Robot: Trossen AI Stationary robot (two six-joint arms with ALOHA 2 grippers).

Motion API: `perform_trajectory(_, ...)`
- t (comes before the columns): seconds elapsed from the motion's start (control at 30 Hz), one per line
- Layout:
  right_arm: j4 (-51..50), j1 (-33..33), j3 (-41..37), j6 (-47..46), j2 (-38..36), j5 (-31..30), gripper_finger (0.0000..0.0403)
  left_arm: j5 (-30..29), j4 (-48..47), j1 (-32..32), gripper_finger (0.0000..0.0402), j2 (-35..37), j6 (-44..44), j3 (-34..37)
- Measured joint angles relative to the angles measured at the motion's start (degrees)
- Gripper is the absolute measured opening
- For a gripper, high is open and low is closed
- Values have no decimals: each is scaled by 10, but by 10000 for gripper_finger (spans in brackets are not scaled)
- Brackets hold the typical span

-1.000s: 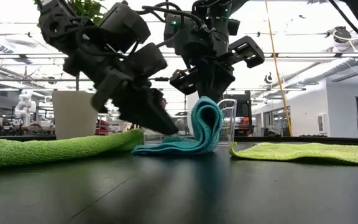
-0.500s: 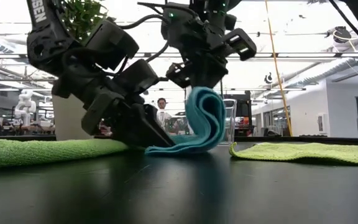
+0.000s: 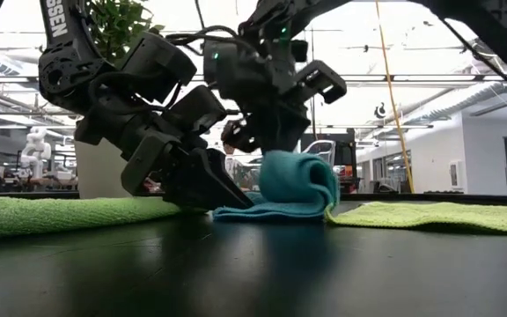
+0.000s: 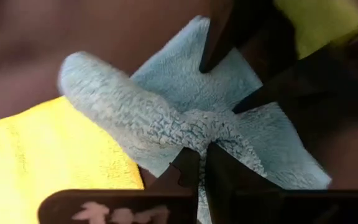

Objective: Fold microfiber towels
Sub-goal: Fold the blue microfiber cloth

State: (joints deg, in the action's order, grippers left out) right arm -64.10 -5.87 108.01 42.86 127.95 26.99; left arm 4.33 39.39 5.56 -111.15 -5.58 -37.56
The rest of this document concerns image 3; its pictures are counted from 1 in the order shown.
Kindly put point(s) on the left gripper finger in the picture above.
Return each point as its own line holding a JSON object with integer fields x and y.
{"x": 209, "y": 185}

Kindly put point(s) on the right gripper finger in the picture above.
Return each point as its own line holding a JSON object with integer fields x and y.
{"x": 280, "y": 143}
{"x": 240, "y": 136}

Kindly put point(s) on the teal microfiber towel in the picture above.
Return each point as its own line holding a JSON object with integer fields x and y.
{"x": 297, "y": 185}

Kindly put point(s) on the yellow-green microfiber towel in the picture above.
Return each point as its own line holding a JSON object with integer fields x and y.
{"x": 434, "y": 216}

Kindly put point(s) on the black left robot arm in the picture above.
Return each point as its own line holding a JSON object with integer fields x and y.
{"x": 66, "y": 57}

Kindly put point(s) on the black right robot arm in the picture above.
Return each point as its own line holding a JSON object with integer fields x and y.
{"x": 244, "y": 66}

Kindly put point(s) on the green microfiber towel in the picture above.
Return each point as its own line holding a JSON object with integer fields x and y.
{"x": 60, "y": 213}

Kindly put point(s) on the person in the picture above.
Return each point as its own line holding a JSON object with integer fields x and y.
{"x": 236, "y": 169}

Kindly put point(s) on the white plant pot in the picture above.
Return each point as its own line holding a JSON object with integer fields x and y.
{"x": 99, "y": 176}

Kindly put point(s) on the round ceiling fixture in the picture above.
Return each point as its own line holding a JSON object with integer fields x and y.
{"x": 381, "y": 110}

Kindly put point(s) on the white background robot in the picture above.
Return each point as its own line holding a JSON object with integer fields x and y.
{"x": 35, "y": 149}

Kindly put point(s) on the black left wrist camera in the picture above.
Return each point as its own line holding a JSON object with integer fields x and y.
{"x": 196, "y": 110}

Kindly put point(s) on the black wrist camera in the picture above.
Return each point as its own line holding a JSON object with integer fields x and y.
{"x": 196, "y": 110}
{"x": 319, "y": 81}

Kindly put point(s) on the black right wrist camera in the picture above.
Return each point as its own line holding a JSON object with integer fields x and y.
{"x": 319, "y": 81}

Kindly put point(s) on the white wall box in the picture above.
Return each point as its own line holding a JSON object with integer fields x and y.
{"x": 455, "y": 176}

